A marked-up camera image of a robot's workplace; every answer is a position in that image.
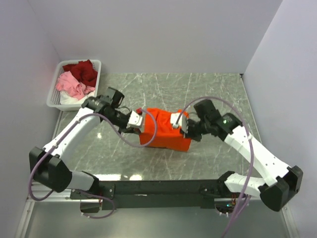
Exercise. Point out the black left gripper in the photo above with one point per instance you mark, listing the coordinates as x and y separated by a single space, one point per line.
129 130

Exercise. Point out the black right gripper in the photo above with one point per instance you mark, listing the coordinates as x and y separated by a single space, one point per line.
189 134

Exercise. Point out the orange t shirt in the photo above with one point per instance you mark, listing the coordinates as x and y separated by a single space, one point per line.
167 136

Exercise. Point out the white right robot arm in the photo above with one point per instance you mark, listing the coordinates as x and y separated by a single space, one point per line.
278 182

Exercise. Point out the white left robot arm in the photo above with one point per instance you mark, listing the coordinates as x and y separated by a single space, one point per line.
48 164

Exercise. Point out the dark red t shirt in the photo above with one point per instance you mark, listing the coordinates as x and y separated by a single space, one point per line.
83 71

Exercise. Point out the pink t shirt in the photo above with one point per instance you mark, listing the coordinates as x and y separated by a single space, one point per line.
67 83

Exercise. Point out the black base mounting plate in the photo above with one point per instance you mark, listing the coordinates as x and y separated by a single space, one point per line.
125 194

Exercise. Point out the white plastic basket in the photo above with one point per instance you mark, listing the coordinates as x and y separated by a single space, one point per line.
53 98

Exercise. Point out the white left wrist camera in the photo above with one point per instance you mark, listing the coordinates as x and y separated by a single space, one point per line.
135 120

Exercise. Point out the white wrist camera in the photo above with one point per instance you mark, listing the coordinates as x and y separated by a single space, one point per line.
179 121
135 120

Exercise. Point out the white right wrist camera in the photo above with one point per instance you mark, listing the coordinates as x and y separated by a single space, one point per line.
179 121

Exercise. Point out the aluminium rail frame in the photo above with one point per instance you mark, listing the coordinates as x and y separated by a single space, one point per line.
277 184

